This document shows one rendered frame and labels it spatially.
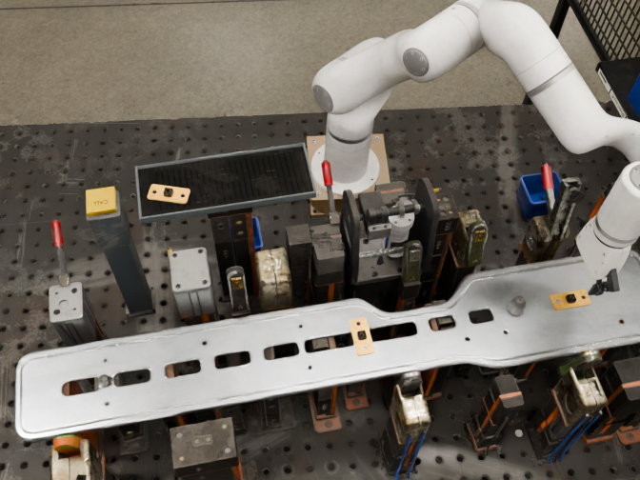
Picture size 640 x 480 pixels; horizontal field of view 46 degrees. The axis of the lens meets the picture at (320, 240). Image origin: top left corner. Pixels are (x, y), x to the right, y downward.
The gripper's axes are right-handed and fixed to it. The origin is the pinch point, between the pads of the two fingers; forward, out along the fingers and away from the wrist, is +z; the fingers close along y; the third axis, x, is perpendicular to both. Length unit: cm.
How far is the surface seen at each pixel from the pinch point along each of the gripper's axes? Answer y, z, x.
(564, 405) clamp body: 21.2, 16.3, -8.3
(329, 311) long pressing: -7, 12, -52
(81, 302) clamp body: -16, 6, -102
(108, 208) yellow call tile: -31, -4, -94
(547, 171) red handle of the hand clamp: -24.4, -2.0, -0.2
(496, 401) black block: 18.0, 15.7, -22.0
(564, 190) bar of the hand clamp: -15.2, -8.2, -1.8
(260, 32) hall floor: -204, 114, -40
